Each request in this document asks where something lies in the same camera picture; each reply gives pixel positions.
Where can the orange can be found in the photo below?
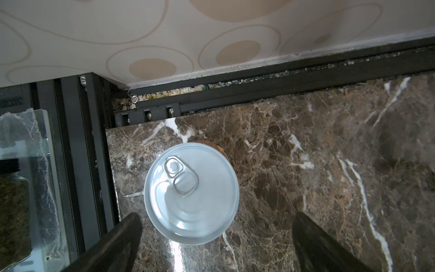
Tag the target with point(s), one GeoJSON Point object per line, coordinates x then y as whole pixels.
{"type": "Point", "coordinates": [191, 193]}

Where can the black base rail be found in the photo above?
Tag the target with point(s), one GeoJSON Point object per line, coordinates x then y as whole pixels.
{"type": "Point", "coordinates": [53, 136]}

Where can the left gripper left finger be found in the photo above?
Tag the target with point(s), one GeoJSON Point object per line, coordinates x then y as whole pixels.
{"type": "Point", "coordinates": [115, 252]}

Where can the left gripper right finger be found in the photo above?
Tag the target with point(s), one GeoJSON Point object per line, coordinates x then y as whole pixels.
{"type": "Point", "coordinates": [317, 251]}

